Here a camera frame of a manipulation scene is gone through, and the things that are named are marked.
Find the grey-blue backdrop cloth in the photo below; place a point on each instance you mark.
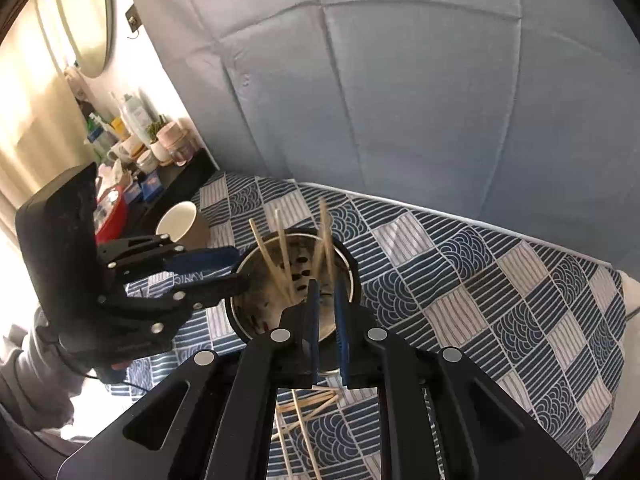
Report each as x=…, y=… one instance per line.
x=400, y=85

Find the blue box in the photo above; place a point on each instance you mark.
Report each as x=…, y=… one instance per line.
x=150, y=187

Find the person's left forearm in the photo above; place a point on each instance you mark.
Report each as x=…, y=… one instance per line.
x=35, y=380

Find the beige ceramic mug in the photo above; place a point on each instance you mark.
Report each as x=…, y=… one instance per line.
x=185, y=230

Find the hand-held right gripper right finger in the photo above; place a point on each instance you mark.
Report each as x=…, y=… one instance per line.
x=342, y=330

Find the pile of wooden chopsticks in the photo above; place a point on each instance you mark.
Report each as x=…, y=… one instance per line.
x=284, y=260

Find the pink lid glass jar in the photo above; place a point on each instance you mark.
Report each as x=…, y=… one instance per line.
x=176, y=142

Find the yellow bottle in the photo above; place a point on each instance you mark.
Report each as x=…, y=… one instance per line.
x=118, y=126

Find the black side shelf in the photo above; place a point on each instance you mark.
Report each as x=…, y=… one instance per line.
x=185, y=175

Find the potted succulent white pot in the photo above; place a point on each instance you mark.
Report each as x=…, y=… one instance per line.
x=159, y=150

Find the black wall hook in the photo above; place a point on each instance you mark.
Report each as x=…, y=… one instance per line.
x=132, y=19

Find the white printed mug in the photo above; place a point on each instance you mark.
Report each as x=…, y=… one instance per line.
x=125, y=150

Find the blue white patterned tablecloth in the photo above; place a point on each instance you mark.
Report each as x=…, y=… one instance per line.
x=450, y=300

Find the beige curtain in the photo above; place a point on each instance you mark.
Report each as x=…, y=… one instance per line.
x=40, y=125

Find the black metal chopstick holder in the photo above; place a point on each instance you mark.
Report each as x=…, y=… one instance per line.
x=250, y=310

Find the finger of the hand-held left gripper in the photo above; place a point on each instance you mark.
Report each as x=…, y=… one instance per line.
x=220, y=287
x=205, y=259

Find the oval wall mirror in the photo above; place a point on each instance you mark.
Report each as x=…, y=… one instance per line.
x=92, y=15

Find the red steel-lined bowl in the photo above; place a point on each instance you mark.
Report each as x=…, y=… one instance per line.
x=114, y=220

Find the pale spray bottle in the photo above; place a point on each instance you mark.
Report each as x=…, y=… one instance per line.
x=134, y=112

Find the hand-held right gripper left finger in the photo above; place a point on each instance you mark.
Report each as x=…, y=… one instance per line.
x=312, y=320

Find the green bottle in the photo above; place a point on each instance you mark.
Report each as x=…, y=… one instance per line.
x=97, y=135

